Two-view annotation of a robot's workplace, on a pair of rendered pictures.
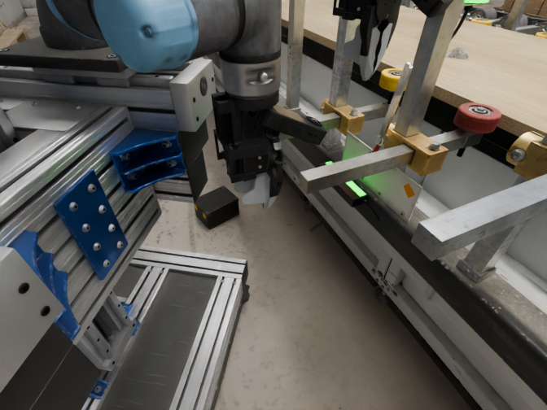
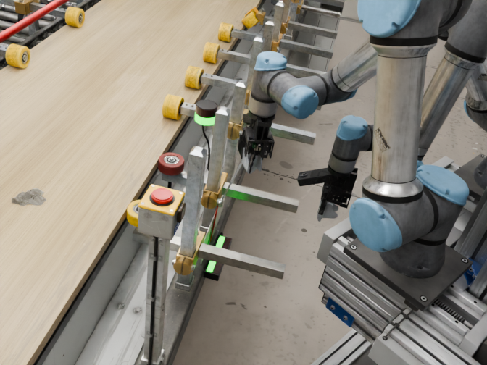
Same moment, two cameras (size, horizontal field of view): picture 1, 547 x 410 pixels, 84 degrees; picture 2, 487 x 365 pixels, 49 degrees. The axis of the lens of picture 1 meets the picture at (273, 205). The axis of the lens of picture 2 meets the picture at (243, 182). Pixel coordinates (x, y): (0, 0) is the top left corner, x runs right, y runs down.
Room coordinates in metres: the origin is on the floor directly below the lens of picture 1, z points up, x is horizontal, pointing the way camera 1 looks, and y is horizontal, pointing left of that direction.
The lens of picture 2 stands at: (1.63, 0.45, 1.87)
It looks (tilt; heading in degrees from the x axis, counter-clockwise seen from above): 37 degrees down; 211
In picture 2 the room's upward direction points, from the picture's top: 10 degrees clockwise
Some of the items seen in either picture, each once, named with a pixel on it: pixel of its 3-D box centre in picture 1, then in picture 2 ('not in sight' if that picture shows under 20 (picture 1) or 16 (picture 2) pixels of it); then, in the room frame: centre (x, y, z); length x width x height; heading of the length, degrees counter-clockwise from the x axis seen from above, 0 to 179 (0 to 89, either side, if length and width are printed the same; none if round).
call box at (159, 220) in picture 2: not in sight; (161, 213); (1.05, -0.07, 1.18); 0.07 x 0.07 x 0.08; 24
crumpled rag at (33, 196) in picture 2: (458, 50); (28, 194); (1.01, -0.57, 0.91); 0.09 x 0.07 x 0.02; 143
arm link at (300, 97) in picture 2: not in sight; (298, 94); (0.60, -0.06, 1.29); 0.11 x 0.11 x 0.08; 70
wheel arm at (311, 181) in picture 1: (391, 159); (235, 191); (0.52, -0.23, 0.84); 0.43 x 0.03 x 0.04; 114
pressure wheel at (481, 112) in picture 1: (469, 133); (170, 172); (0.61, -0.43, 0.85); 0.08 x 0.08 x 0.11
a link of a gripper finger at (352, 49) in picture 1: (356, 52); (258, 164); (0.57, -0.14, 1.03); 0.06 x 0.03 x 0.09; 44
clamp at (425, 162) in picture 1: (411, 146); (213, 189); (0.56, -0.29, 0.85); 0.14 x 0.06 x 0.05; 24
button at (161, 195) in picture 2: not in sight; (161, 197); (1.05, -0.07, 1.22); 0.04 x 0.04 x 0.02
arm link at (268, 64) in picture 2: not in sight; (269, 77); (0.58, -0.15, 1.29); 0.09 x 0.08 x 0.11; 70
